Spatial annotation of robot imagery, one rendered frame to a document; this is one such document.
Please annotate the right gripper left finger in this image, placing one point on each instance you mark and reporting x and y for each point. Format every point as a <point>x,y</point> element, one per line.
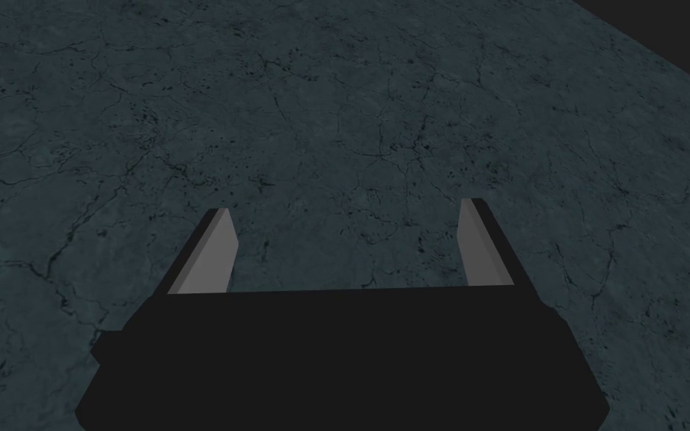
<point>210,257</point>

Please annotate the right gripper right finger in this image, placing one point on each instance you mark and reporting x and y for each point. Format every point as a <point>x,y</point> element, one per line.
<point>484,251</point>

